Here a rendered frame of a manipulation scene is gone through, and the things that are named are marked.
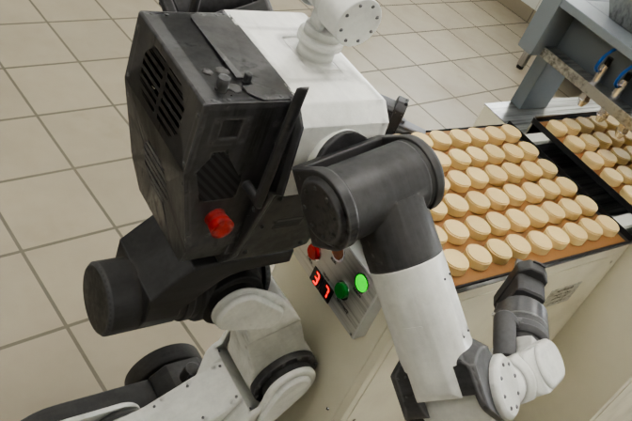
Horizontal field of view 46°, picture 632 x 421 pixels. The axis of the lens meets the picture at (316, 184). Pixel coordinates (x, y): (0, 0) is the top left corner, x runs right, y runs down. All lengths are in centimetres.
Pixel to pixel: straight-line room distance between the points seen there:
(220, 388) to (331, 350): 24
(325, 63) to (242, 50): 11
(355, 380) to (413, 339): 60
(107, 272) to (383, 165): 47
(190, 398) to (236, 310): 42
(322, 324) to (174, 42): 76
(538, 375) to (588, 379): 86
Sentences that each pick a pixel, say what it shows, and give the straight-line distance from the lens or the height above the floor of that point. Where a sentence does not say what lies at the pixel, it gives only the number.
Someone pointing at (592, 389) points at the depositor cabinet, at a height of 48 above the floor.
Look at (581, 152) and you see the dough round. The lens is 190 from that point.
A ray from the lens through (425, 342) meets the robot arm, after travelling 87.
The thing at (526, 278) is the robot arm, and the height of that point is 95.
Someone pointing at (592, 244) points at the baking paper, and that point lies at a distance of 159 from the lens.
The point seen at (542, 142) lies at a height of 90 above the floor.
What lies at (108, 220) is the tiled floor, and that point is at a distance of 247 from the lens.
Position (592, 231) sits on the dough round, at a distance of 159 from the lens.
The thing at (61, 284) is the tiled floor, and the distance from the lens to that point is 226.
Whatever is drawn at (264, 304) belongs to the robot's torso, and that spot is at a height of 82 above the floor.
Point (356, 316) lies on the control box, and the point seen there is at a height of 75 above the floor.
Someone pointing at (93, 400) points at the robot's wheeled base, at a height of 17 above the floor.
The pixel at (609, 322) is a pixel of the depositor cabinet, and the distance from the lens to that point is 190.
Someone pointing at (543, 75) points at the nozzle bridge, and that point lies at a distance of 206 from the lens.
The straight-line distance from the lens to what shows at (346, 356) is 146.
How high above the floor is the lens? 168
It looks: 36 degrees down
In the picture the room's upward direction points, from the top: 23 degrees clockwise
